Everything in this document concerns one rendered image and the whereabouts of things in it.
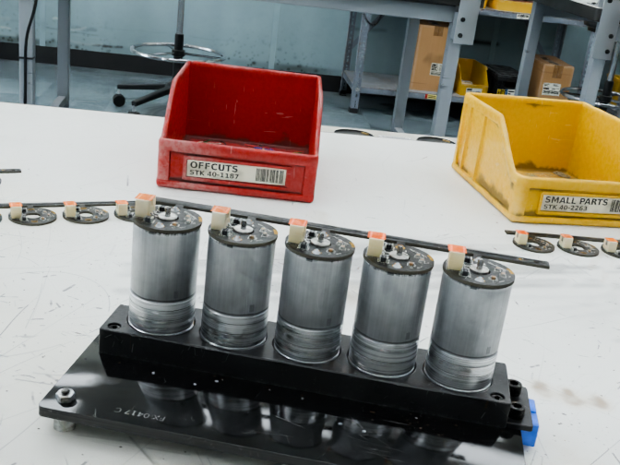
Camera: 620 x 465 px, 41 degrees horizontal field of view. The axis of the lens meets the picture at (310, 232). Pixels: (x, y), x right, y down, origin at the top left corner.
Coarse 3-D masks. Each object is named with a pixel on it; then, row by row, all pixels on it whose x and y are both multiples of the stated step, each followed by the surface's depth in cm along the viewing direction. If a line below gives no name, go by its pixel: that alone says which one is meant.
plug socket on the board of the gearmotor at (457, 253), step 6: (450, 246) 29; (456, 246) 29; (462, 246) 29; (450, 252) 29; (456, 252) 29; (462, 252) 29; (450, 258) 29; (456, 258) 29; (462, 258) 29; (450, 264) 29; (456, 264) 29; (462, 264) 29
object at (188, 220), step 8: (160, 208) 31; (136, 216) 30; (152, 216) 30; (184, 216) 31; (192, 216) 31; (200, 216) 31; (136, 224) 30; (144, 224) 29; (152, 224) 29; (168, 224) 30; (176, 224) 30; (184, 224) 30; (192, 224) 30; (200, 224) 30; (160, 232) 29; (168, 232) 29; (176, 232) 29; (184, 232) 29
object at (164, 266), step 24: (144, 240) 29; (168, 240) 29; (192, 240) 30; (144, 264) 30; (168, 264) 30; (192, 264) 30; (144, 288) 30; (168, 288) 30; (192, 288) 31; (144, 312) 30; (168, 312) 30; (192, 312) 31
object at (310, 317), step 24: (312, 240) 30; (288, 264) 29; (312, 264) 29; (336, 264) 29; (288, 288) 29; (312, 288) 29; (336, 288) 29; (288, 312) 30; (312, 312) 29; (336, 312) 30; (288, 336) 30; (312, 336) 30; (336, 336) 30; (312, 360) 30
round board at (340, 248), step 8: (312, 232) 30; (328, 232) 31; (328, 240) 30; (336, 240) 30; (344, 240) 30; (288, 248) 29; (296, 248) 29; (304, 248) 29; (312, 248) 29; (320, 248) 29; (328, 248) 29; (336, 248) 29; (344, 248) 29; (352, 248) 30; (304, 256) 29; (312, 256) 29; (320, 256) 29; (328, 256) 29; (336, 256) 29; (344, 256) 29
